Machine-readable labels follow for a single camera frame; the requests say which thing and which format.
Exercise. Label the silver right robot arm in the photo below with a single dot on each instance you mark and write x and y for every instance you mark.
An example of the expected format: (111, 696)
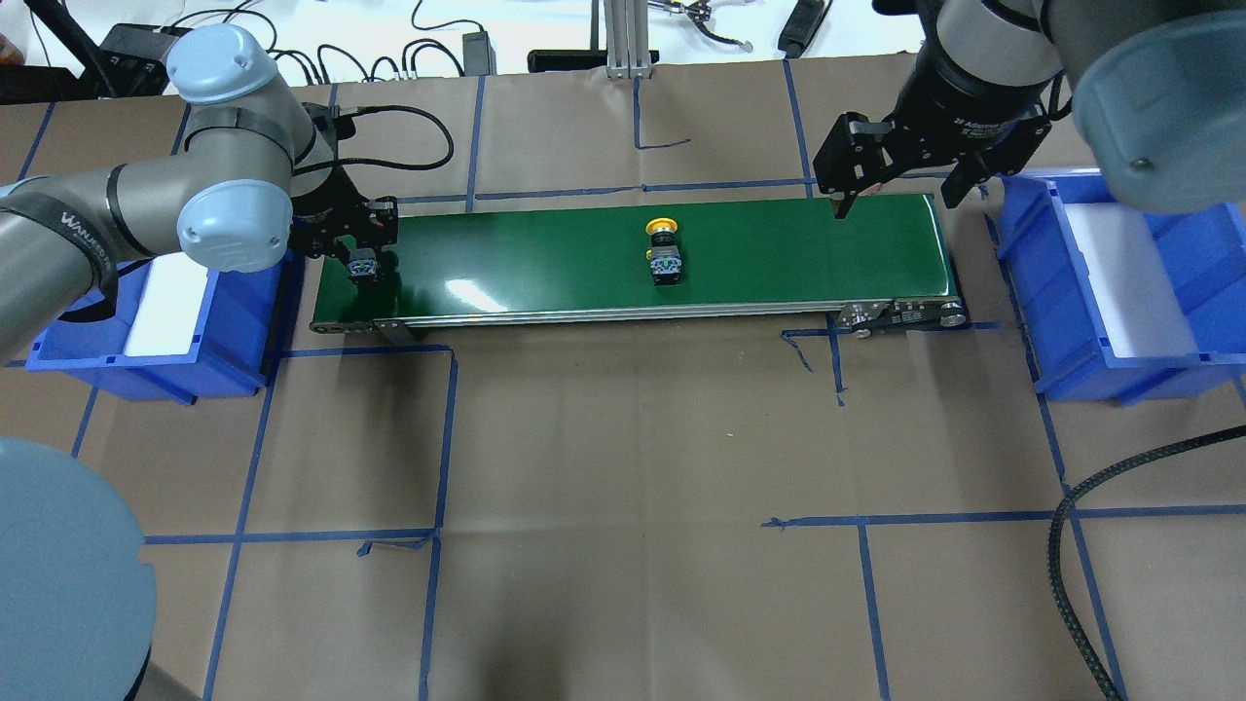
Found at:
(1154, 88)

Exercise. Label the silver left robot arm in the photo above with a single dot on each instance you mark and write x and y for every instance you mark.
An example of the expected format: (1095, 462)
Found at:
(257, 176)

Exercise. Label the yellow push button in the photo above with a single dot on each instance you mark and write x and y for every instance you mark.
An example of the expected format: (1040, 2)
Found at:
(664, 256)

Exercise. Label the blue empty bin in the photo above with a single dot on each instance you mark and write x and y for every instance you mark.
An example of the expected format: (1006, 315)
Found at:
(1203, 256)

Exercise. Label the red push button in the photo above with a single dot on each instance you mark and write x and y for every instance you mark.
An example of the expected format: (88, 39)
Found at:
(365, 267)

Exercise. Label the aluminium frame post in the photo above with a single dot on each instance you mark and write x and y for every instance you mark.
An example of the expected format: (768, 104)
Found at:
(626, 39)

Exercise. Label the blue bin with buttons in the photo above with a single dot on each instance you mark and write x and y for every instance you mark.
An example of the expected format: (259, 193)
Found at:
(76, 252)

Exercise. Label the white foam pad target bin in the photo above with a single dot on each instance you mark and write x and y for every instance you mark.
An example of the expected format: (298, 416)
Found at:
(1132, 291)

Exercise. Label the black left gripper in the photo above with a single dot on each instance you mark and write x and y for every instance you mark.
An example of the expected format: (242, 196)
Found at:
(319, 206)

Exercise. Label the green conveyor belt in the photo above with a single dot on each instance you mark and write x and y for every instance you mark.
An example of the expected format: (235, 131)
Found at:
(884, 266)

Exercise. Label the black power adapter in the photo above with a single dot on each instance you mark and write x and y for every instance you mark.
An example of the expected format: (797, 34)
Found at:
(478, 54)

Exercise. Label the black electronics box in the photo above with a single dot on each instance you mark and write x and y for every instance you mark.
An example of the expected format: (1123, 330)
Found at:
(135, 57)

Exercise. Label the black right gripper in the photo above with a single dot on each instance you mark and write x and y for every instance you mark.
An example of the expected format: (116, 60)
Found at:
(959, 105)

